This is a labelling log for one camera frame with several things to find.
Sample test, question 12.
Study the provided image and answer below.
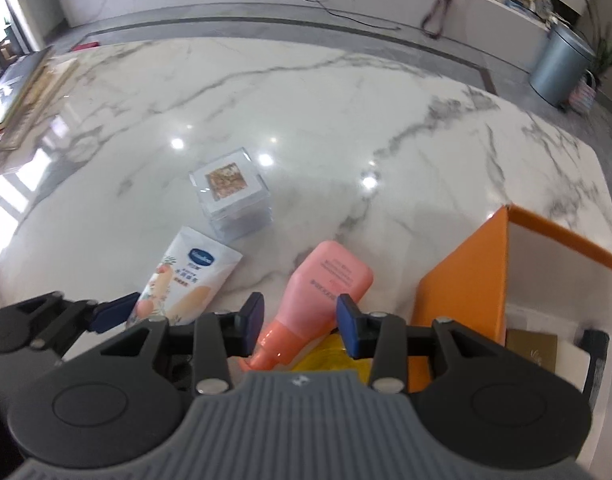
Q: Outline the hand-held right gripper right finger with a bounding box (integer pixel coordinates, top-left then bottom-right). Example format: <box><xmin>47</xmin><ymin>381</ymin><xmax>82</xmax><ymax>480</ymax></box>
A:
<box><xmin>336</xmin><ymin>294</ymin><xmax>509</xmax><ymax>395</ymax></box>

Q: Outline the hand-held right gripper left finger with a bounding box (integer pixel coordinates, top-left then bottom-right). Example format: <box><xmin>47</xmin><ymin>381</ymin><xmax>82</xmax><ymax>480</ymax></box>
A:
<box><xmin>98</xmin><ymin>292</ymin><xmax>265</xmax><ymax>397</ymax></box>

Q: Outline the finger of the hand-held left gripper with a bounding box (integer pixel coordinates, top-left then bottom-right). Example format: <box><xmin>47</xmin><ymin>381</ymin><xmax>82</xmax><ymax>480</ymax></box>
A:
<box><xmin>14</xmin><ymin>291</ymin><xmax>140</xmax><ymax>357</ymax></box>

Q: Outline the pink squeeze bottle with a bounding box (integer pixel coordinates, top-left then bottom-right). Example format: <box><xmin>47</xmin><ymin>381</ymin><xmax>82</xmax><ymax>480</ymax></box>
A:
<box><xmin>243</xmin><ymin>240</ymin><xmax>375</xmax><ymax>372</ymax></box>

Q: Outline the white floral cream tube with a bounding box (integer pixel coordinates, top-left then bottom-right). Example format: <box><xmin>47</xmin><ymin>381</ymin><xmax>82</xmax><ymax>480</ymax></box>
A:
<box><xmin>126</xmin><ymin>226</ymin><xmax>244</xmax><ymax>329</ymax></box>

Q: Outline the large orange cardboard box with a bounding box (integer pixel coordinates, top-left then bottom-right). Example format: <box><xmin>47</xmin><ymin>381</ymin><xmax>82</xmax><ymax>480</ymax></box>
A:
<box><xmin>406</xmin><ymin>204</ymin><xmax>612</xmax><ymax>396</ymax></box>

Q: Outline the small gold box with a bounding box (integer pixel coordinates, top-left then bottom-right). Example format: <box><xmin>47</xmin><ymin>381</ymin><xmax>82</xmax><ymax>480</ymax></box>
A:
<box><xmin>506</xmin><ymin>329</ymin><xmax>559</xmax><ymax>374</ymax></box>

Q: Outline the yellow packet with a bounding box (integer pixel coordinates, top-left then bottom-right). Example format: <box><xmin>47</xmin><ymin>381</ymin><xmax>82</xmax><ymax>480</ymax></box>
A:
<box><xmin>291</xmin><ymin>327</ymin><xmax>375</xmax><ymax>374</ymax></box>

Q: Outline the clear acrylic box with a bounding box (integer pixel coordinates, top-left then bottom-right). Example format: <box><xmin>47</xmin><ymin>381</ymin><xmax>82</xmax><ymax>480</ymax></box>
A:
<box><xmin>188</xmin><ymin>146</ymin><xmax>275</xmax><ymax>241</ymax></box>

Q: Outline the dark hardcover book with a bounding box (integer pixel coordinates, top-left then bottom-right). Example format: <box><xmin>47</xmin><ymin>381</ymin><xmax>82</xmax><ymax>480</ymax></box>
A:
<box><xmin>0</xmin><ymin>47</ymin><xmax>54</xmax><ymax>129</ymax></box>

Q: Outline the pink woven basket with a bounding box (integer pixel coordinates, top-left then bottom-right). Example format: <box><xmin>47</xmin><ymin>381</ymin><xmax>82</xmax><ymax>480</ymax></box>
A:
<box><xmin>568</xmin><ymin>71</ymin><xmax>600</xmax><ymax>114</ymax></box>

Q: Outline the grey blue trash can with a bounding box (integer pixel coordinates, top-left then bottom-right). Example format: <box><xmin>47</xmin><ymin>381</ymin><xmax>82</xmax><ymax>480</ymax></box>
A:
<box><xmin>529</xmin><ymin>24</ymin><xmax>597</xmax><ymax>108</ymax></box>

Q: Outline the tall leaf floor plant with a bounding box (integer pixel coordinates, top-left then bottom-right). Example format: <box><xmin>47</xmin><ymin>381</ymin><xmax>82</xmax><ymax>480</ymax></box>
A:
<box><xmin>578</xmin><ymin>0</ymin><xmax>612</xmax><ymax>92</ymax></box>

